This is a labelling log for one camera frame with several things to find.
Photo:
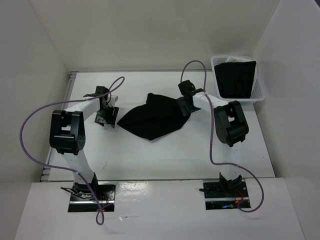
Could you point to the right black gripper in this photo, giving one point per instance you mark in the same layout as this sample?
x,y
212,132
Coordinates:
x,y
180,101

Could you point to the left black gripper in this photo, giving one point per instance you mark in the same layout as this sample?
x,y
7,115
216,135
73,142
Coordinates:
x,y
111,120

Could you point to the white skirt in basket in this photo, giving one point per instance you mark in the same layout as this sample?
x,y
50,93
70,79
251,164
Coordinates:
x,y
241,77

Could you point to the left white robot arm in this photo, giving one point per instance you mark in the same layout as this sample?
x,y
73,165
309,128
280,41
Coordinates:
x,y
89,105

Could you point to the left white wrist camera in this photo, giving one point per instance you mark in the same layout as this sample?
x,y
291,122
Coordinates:
x,y
111,99

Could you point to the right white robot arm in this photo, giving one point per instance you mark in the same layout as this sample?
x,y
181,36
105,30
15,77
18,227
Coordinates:
x,y
229,128

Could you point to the black skirt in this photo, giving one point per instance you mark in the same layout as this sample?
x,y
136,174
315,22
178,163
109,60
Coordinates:
x,y
221,74
159,116

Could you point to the black skirt in basket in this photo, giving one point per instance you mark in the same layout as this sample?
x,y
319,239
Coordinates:
x,y
221,74

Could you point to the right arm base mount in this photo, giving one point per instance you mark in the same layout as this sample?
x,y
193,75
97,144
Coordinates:
x,y
216,198

